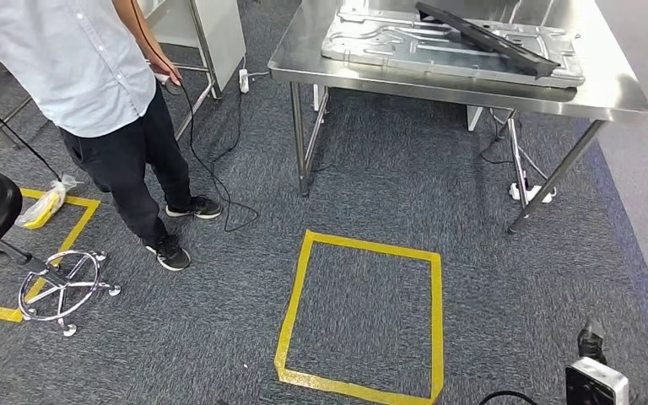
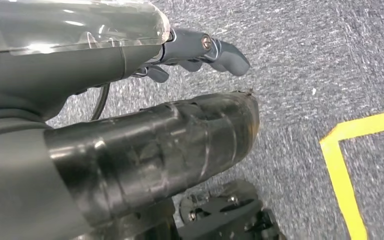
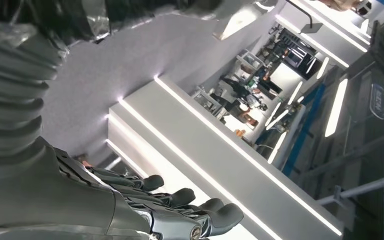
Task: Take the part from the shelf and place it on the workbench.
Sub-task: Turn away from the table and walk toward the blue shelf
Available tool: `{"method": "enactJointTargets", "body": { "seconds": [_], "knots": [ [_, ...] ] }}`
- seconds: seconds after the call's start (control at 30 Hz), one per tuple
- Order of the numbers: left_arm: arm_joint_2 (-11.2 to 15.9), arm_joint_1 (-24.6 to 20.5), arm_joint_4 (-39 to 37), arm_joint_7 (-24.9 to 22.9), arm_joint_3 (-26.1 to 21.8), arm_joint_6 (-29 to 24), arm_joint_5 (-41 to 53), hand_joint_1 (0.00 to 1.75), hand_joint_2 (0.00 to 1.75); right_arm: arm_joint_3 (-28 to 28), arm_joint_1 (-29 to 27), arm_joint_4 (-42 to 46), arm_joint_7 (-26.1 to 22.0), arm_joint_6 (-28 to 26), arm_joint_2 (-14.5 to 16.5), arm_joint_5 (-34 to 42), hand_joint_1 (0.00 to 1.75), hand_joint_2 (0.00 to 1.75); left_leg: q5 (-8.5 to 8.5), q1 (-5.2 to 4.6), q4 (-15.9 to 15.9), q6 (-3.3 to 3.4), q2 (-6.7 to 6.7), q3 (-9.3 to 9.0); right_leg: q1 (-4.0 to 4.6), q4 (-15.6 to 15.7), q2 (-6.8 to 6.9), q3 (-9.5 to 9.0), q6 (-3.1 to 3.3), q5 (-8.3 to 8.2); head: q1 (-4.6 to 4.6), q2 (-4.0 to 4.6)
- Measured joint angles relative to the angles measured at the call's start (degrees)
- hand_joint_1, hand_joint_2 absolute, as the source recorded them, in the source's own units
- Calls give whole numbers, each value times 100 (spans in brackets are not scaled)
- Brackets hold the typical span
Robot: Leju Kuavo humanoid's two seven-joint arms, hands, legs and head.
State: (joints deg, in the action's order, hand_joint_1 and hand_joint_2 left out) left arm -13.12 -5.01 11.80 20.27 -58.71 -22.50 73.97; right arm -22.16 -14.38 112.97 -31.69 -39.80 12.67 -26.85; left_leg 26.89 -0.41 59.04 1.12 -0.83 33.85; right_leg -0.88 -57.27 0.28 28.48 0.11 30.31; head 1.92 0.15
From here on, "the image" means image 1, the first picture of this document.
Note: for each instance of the person's left hand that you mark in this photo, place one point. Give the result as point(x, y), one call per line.
point(168, 70)

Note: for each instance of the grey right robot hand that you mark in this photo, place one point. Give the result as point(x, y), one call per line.
point(591, 344)

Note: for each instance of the white handheld controller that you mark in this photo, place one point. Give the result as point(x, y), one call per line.
point(170, 85)

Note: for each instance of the black plastic plate bracket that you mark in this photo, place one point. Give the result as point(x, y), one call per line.
point(497, 42)

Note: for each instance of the person's left forearm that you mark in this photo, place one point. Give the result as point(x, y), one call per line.
point(142, 33)

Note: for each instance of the stainless steel workbench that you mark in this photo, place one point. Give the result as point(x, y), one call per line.
point(413, 89)

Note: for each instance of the steel table with white cabinet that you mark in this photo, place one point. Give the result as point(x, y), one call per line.
point(223, 33)

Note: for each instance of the white power strip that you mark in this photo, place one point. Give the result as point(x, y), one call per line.
point(531, 193)
point(243, 81)

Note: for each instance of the person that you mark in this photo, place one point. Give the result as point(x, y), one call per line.
point(78, 67)

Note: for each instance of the clear plastic wrapped bundle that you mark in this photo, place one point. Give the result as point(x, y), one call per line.
point(44, 207)

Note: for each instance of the stamped sheet metal panel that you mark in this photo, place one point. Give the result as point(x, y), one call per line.
point(380, 50)

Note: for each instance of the yellow floor tape marking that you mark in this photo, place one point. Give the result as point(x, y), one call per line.
point(296, 313)

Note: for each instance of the black metal frame stand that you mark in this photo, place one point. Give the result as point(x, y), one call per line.
point(14, 137)

